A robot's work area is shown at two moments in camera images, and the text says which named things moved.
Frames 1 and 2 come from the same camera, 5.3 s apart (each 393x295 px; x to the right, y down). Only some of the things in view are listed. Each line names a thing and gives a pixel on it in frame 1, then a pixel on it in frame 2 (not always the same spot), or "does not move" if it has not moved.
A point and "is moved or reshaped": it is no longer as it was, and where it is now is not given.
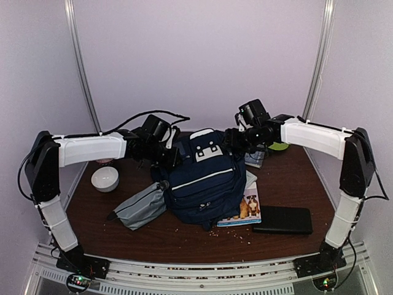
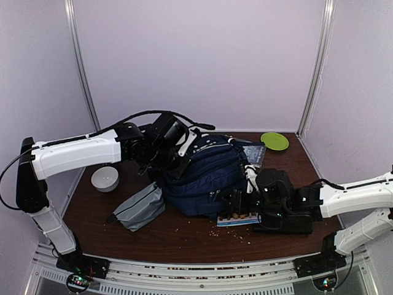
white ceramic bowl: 105,179 does not move
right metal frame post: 315,86 does not move
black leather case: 285,220 does not move
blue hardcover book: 254,158 does not move
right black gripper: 230,136 to 237,196
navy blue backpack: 206,182 is moved or reshaped
